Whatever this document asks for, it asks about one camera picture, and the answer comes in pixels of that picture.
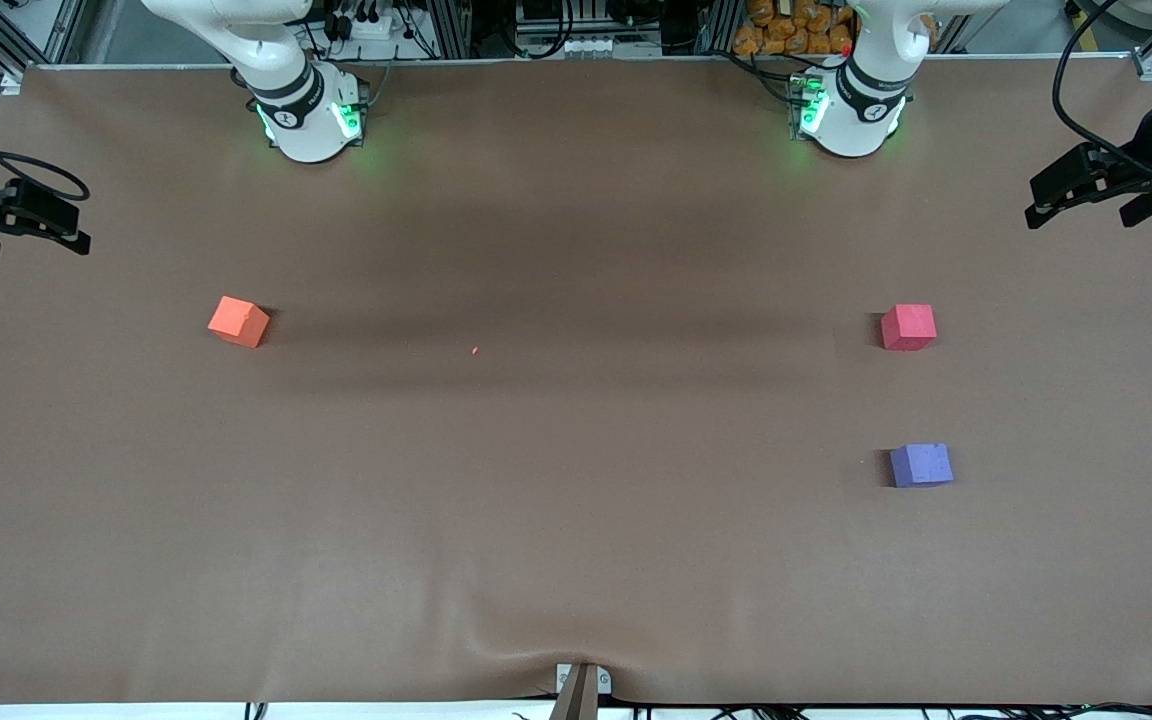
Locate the white power strip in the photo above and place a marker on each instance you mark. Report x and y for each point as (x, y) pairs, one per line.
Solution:
(371, 30)

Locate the purple foam block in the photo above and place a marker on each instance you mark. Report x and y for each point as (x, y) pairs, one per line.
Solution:
(921, 465)

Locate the pile of orange packets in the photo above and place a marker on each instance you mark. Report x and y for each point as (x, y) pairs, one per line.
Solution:
(786, 35)

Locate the red foam block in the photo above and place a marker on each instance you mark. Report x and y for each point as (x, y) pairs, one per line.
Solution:
(908, 327)

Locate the small metal clamp bracket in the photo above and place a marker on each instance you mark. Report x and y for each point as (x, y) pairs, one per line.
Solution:
(604, 681)

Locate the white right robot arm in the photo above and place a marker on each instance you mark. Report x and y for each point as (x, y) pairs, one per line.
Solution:
(306, 130)

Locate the white terminal strip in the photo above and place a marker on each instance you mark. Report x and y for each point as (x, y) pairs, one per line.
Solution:
(566, 46)

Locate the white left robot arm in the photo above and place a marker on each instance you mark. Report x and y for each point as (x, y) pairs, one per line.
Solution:
(856, 125)

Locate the orange foam block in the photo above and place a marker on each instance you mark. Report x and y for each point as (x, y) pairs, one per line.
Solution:
(236, 320)

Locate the brown table mat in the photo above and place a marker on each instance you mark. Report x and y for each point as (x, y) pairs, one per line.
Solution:
(576, 500)

